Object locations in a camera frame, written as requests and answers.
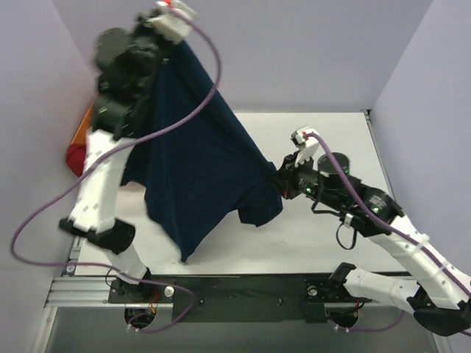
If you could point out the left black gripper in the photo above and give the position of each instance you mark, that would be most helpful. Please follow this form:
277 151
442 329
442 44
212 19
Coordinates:
154 40

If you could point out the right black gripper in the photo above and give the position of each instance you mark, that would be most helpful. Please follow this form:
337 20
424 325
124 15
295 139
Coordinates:
284 177

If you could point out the navy blue t shirt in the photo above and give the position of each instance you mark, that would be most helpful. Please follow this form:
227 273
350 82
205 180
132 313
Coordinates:
203 169

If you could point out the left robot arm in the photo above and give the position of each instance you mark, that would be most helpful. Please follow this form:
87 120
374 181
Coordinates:
115 121

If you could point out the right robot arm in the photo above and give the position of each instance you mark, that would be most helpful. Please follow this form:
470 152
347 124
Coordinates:
437 294

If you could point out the orange plastic laundry basket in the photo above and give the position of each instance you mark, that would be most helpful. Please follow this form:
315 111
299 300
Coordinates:
80 135

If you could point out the red t shirt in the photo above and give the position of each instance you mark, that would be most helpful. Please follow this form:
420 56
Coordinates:
75 158

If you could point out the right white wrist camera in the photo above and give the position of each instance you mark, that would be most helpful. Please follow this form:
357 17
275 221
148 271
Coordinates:
306 143

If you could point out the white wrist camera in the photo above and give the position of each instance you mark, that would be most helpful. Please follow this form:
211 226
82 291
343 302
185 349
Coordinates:
167 20
306 143

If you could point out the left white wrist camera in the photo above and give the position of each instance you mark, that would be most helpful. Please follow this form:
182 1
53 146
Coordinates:
167 20

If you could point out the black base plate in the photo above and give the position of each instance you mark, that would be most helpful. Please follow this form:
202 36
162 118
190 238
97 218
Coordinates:
225 311

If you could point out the aluminium frame rail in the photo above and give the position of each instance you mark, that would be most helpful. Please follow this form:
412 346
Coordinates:
73 290

